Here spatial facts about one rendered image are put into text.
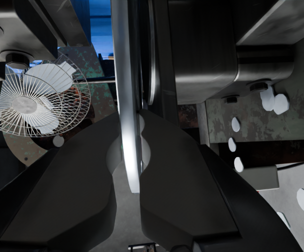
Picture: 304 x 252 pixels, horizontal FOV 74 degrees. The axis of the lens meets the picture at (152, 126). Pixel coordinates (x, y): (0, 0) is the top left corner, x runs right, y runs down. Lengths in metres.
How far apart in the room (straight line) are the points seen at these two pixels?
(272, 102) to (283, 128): 0.03
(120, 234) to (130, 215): 0.67
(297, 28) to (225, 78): 0.06
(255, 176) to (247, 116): 0.22
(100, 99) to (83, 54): 0.37
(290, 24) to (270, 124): 0.11
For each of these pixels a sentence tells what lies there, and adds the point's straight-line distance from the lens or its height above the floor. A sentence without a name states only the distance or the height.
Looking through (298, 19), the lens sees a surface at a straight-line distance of 0.20.
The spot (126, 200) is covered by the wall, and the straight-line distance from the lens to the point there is 7.04.
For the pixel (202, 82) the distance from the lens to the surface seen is 0.20.
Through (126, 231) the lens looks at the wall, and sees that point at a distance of 7.34.
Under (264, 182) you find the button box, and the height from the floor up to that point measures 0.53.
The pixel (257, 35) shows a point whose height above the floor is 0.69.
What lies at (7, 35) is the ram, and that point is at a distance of 0.26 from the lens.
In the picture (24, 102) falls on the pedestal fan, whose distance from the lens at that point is 1.10.
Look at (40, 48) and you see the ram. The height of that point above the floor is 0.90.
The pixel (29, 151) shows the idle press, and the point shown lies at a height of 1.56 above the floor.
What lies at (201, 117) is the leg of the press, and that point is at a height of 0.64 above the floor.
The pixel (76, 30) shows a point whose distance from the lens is 0.31.
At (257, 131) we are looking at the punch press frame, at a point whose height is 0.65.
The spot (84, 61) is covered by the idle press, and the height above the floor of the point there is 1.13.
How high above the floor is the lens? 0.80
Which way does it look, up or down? 5 degrees down
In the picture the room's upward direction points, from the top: 94 degrees counter-clockwise
